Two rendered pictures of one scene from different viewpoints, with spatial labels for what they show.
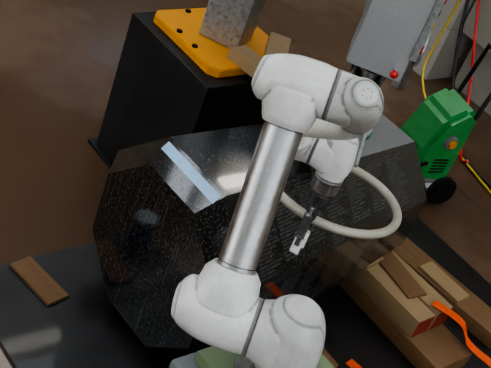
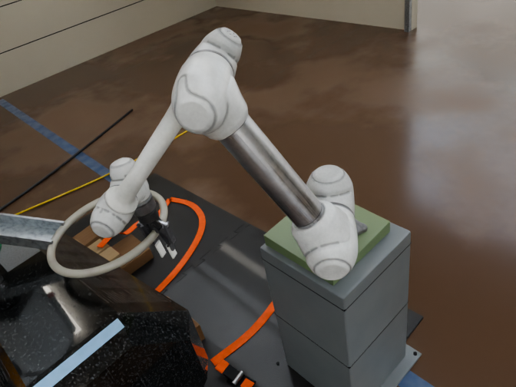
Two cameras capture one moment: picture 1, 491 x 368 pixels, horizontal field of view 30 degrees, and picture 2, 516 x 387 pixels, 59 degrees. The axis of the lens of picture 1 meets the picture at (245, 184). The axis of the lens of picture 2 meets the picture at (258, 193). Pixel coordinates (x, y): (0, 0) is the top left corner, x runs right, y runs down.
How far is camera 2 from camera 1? 2.06 m
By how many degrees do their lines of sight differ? 62
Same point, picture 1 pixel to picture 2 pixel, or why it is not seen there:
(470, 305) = (84, 238)
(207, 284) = (337, 230)
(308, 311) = (329, 170)
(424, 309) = (105, 252)
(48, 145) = not seen: outside the picture
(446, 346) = (127, 246)
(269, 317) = (339, 196)
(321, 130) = (163, 147)
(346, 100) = (236, 50)
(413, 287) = not seen: hidden behind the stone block
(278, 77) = (221, 87)
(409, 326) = not seen: hidden behind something
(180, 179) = (87, 365)
